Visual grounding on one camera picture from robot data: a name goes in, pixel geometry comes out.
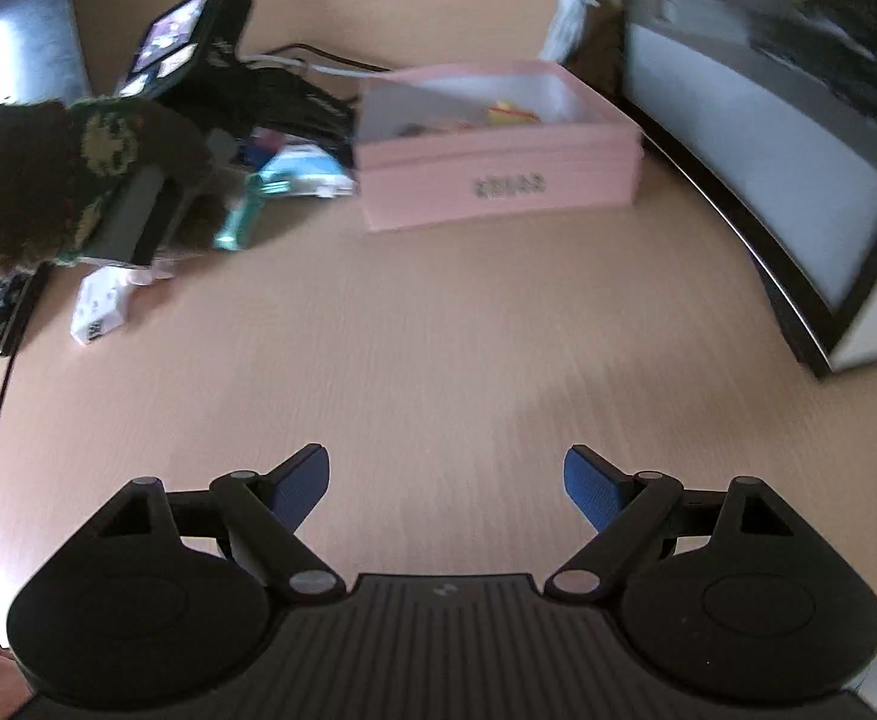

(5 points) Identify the teal plastic clip tool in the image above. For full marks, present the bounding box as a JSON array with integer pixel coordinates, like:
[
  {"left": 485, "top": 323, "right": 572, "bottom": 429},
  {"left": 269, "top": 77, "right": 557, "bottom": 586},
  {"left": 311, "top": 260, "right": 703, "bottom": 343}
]
[{"left": 212, "top": 171, "right": 290, "bottom": 252}]

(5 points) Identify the pink cardboard box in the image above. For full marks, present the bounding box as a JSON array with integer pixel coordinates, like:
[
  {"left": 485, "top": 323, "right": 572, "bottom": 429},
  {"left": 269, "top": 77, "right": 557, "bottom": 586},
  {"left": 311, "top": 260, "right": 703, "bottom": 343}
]
[{"left": 352, "top": 60, "right": 642, "bottom": 232}]

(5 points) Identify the grey thick cable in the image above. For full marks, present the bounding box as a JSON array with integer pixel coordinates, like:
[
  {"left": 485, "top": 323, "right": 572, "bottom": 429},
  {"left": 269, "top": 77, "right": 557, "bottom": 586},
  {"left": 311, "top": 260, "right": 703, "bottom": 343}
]
[{"left": 247, "top": 50, "right": 388, "bottom": 80}]

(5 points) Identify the white small box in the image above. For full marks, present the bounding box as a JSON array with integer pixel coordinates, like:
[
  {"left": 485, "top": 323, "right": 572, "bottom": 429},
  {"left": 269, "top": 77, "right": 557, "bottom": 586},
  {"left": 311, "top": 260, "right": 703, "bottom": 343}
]
[{"left": 69, "top": 266, "right": 133, "bottom": 344}]

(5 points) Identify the crocheted doll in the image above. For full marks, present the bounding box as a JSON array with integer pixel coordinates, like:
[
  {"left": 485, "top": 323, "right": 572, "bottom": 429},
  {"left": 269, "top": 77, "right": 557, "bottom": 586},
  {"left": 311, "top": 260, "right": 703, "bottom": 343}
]
[{"left": 0, "top": 96, "right": 212, "bottom": 275}]

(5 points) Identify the blue white tissue pack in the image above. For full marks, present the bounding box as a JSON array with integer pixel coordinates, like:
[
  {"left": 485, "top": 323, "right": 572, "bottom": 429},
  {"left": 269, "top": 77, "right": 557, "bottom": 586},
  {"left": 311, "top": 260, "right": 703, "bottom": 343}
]
[{"left": 256, "top": 143, "right": 356, "bottom": 200}]

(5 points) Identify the yellow toy camera keychain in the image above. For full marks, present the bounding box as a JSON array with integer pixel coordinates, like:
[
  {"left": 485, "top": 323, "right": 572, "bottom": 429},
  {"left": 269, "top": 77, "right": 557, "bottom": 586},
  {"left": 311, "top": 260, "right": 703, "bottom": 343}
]
[{"left": 486, "top": 101, "right": 541, "bottom": 127}]

